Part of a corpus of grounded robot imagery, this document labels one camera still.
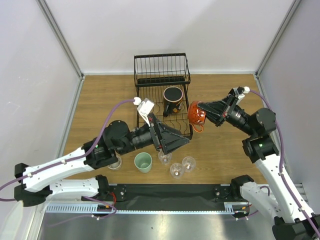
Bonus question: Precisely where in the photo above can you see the clear stemless glass right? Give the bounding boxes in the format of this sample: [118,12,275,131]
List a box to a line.
[182,156,196,173]

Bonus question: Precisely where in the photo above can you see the left aluminium frame post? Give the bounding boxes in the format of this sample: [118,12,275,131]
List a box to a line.
[35,0,84,79]

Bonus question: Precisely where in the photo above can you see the clear stemless glass front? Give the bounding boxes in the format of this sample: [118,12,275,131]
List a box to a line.
[170,163,185,179]

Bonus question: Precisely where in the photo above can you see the pale green cup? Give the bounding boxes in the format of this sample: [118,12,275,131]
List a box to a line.
[134,152,153,174]

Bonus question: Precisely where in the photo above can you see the aluminium frame post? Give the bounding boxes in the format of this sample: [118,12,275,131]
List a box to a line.
[35,0,84,79]
[255,0,302,78]

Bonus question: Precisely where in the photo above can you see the black wire dish rack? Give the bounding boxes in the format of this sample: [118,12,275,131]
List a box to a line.
[133,53,193,140]

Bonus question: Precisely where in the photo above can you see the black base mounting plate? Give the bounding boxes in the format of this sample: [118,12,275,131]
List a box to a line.
[97,184,246,207]

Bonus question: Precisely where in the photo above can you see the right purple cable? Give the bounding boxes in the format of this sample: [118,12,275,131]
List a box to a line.
[247,89,320,233]

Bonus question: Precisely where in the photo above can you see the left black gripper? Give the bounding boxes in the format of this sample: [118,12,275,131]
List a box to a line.
[116,113,189,156]

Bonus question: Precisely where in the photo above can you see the purple cable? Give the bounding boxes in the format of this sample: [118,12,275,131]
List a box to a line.
[247,89,320,233]
[0,98,141,222]

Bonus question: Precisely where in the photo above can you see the clear stemless glass back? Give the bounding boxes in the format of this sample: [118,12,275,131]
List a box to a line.
[158,150,173,165]

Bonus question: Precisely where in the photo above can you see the small orange black cup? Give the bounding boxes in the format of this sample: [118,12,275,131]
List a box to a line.
[187,101,206,133]

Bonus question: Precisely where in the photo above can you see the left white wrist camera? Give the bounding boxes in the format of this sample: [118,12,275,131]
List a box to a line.
[133,96,155,126]

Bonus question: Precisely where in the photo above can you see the black skull pattern mug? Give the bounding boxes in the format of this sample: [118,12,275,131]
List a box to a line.
[163,86,184,117]

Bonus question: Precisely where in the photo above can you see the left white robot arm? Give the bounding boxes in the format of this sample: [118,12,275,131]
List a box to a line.
[14,113,190,207]

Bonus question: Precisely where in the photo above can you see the right aluminium frame post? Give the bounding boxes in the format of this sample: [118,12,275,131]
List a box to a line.
[255,0,302,78]

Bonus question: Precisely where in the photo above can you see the clear stemless glass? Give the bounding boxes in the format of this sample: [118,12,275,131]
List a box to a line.
[182,156,196,173]
[158,150,173,165]
[170,163,185,179]

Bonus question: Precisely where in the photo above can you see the grey slotted cable duct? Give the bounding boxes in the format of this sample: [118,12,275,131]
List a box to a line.
[45,202,250,215]

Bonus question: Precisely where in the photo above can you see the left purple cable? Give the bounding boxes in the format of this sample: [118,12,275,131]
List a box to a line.
[0,98,141,222]

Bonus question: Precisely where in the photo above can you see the short clear glass tumbler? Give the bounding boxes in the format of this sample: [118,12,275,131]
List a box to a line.
[107,155,122,171]

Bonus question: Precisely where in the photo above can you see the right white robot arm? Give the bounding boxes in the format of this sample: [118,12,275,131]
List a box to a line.
[197,94,320,240]

